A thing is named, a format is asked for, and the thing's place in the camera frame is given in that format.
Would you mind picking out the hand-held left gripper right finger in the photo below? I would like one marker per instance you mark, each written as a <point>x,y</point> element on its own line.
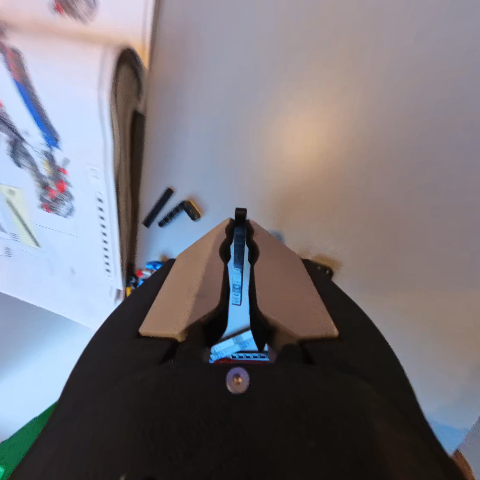
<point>292,296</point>

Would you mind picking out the partly built toy model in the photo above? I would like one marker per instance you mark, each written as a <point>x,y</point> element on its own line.
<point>240,347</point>

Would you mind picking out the pile of toy bricks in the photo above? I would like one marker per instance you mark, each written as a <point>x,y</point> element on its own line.
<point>144,272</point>

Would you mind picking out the long black toy beam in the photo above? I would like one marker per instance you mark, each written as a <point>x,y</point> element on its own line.
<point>239,240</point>

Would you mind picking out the toy car instruction booklet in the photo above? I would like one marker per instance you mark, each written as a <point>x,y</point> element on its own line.
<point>56,243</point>

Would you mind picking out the white desk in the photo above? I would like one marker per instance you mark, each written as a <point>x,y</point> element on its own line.
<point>318,131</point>

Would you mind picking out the short black straight toy beam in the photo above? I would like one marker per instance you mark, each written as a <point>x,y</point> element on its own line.
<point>158,207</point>

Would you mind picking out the green toy baseplate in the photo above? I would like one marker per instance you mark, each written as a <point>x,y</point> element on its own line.
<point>22,446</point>

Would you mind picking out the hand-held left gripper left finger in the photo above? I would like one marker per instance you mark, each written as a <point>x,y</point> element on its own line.
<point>187,292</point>

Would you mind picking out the black L-shaped toy beam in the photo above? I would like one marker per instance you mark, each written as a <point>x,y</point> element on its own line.
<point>180,213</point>

